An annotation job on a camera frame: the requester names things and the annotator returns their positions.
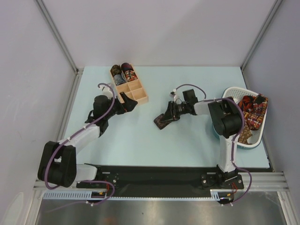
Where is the aluminium frame rail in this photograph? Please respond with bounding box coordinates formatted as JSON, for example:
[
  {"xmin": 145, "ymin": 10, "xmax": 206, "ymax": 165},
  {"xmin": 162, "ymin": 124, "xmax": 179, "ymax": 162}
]
[{"xmin": 35, "ymin": 0, "xmax": 83, "ymax": 75}]

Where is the dark paisley tie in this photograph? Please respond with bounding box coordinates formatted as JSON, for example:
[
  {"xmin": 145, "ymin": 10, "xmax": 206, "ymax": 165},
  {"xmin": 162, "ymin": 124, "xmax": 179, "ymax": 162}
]
[{"xmin": 153, "ymin": 113, "xmax": 173, "ymax": 130}]

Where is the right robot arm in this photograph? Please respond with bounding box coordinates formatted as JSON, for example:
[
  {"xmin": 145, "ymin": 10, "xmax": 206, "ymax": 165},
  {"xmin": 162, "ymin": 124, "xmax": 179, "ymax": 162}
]
[{"xmin": 154, "ymin": 89, "xmax": 244, "ymax": 188}]

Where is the red black rolled tie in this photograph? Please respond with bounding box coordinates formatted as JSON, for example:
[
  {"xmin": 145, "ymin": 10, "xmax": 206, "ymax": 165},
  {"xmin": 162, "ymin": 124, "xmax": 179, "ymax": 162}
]
[{"xmin": 124, "ymin": 70, "xmax": 138, "ymax": 82}]

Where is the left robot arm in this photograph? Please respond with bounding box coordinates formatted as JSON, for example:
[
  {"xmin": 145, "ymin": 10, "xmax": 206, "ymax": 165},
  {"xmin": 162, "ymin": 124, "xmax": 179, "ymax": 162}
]
[{"xmin": 37, "ymin": 92, "xmax": 138, "ymax": 188}]

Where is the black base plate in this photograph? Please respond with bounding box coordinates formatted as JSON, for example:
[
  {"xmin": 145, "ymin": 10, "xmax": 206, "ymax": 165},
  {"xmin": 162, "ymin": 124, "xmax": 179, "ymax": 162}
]
[{"xmin": 76, "ymin": 165, "xmax": 244, "ymax": 196}]

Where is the white cable duct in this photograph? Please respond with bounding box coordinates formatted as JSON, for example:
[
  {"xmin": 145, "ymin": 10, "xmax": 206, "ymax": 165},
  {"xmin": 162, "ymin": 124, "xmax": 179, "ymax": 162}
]
[{"xmin": 43, "ymin": 190, "xmax": 233, "ymax": 202}]

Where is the navy red rolled tie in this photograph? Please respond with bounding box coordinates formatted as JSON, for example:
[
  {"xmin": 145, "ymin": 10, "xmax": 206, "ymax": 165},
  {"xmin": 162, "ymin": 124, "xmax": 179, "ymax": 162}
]
[{"xmin": 121, "ymin": 62, "xmax": 134, "ymax": 73}]

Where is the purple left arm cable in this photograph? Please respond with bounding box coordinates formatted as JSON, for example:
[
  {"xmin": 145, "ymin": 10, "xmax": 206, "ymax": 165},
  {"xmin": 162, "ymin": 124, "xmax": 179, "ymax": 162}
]
[{"xmin": 44, "ymin": 82, "xmax": 116, "ymax": 213}]

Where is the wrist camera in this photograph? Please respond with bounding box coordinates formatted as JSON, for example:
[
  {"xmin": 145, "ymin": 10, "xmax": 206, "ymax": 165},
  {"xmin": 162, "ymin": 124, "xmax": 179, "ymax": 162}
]
[
  {"xmin": 170, "ymin": 89, "xmax": 180, "ymax": 102},
  {"xmin": 98, "ymin": 84, "xmax": 114, "ymax": 98}
]

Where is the wooden compartment box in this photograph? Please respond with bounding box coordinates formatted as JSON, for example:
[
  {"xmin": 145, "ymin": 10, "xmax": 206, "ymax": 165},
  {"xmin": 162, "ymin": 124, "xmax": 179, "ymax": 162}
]
[{"xmin": 110, "ymin": 64, "xmax": 149, "ymax": 105}]

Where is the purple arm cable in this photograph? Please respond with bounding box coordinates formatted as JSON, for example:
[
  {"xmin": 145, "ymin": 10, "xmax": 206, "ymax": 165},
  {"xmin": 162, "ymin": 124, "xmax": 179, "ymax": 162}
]
[
  {"xmin": 173, "ymin": 83, "xmax": 253, "ymax": 207},
  {"xmin": 44, "ymin": 82, "xmax": 116, "ymax": 213}
]

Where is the brown patterned tie in basket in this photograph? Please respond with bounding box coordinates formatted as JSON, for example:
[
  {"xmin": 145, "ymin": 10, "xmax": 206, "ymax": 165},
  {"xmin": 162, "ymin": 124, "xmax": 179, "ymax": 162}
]
[{"xmin": 238, "ymin": 127, "xmax": 252, "ymax": 144}]

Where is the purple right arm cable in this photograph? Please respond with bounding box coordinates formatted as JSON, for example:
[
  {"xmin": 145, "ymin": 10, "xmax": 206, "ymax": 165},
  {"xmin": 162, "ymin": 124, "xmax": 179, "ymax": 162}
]
[{"xmin": 173, "ymin": 83, "xmax": 253, "ymax": 207}]

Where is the brown rolled tie in box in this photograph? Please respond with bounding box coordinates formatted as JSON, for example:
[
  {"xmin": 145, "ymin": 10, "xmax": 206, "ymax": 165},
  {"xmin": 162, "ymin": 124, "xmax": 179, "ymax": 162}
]
[{"xmin": 110, "ymin": 64, "xmax": 122, "ymax": 77}]

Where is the white teal plastic basket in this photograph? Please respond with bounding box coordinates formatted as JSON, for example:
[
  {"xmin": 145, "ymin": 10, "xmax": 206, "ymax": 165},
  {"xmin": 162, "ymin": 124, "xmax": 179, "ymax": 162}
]
[{"xmin": 223, "ymin": 87, "xmax": 267, "ymax": 149}]

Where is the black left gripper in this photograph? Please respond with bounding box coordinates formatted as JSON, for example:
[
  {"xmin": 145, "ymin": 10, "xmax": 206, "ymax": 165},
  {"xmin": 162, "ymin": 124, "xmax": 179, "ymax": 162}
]
[{"xmin": 104, "ymin": 92, "xmax": 137, "ymax": 120}]

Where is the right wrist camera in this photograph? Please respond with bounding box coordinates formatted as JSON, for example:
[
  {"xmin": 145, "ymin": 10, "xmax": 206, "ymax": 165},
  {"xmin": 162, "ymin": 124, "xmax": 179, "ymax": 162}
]
[{"xmin": 170, "ymin": 89, "xmax": 180, "ymax": 102}]

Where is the grey blue rolled tie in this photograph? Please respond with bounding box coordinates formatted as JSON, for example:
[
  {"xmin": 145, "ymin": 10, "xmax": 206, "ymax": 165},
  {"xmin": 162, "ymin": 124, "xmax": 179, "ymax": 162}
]
[{"xmin": 113, "ymin": 74, "xmax": 126, "ymax": 86}]

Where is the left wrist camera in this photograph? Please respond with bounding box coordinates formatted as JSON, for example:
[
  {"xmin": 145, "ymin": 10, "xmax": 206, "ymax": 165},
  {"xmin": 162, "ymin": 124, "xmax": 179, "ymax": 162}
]
[{"xmin": 98, "ymin": 84, "xmax": 114, "ymax": 98}]

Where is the orange black tie in basket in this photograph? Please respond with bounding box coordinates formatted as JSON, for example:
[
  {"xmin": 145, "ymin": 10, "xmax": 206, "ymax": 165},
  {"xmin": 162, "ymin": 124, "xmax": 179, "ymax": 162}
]
[{"xmin": 238, "ymin": 95, "xmax": 256, "ymax": 113}]

